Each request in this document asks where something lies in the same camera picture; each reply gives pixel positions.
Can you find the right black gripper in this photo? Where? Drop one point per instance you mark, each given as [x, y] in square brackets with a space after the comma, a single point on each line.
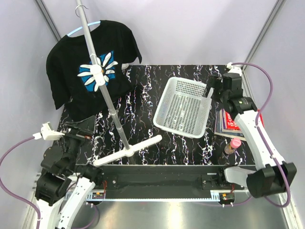
[214, 82]

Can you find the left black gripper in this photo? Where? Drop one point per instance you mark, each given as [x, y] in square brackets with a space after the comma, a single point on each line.
[85, 130]

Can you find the black daisy print t-shirt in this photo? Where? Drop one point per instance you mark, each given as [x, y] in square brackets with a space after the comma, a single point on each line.
[68, 69]

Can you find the light blue clothes hanger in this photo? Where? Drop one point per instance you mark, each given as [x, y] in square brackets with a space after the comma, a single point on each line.
[81, 28]

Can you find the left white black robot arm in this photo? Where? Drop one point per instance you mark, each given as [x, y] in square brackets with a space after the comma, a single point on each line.
[62, 187]

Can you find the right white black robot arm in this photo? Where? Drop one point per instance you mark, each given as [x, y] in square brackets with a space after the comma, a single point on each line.
[273, 175]

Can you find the white plastic mesh basket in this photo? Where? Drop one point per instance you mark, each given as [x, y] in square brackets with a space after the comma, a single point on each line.
[182, 109]

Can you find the red cover book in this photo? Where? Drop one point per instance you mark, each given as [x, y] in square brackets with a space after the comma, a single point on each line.
[249, 121]

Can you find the black marbled table mat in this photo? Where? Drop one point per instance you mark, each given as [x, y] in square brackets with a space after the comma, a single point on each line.
[136, 111]

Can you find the pink cap bottle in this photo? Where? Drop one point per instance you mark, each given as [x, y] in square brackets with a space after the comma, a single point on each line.
[232, 146]

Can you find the grey white garment rack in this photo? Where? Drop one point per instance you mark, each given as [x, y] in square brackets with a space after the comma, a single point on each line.
[96, 71]

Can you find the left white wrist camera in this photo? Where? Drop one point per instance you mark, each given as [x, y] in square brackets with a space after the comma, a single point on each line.
[48, 133]

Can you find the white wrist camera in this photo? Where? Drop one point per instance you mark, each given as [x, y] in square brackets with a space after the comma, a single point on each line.
[234, 69]
[48, 133]

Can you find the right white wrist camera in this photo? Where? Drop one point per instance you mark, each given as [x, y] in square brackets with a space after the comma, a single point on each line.
[234, 69]

